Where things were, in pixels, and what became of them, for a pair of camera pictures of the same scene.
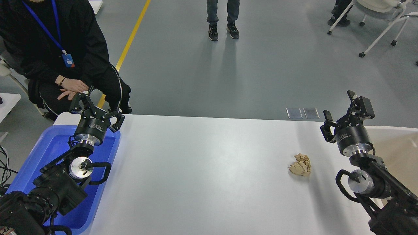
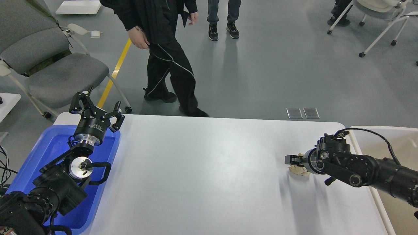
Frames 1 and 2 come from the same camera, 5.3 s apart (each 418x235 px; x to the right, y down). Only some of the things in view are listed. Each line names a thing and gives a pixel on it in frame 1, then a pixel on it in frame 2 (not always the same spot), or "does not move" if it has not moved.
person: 60,46 to 153,24
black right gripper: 351,136 to 313,160
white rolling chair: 395,9 does not move
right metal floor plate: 311,113 does not move
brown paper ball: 302,166 does not move
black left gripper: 94,122 does not move
